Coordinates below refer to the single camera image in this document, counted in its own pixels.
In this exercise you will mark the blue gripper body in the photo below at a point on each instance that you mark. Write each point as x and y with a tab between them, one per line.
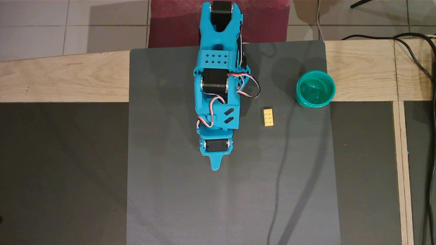
217	145

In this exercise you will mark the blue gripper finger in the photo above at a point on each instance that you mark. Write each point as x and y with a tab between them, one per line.
215	163

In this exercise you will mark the cream lego brick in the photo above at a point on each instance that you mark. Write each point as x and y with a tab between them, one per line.
268	117

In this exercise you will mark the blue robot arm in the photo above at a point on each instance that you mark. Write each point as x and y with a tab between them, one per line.
218	41

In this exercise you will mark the grey table mat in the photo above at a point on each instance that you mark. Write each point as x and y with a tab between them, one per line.
204	204

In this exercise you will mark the green plastic cup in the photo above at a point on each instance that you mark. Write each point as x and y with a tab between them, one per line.
315	90

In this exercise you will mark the chair with burgundy cover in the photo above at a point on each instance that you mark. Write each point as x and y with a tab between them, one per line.
170	27

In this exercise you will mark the black tripod leg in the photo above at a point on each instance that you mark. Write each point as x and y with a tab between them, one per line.
361	4

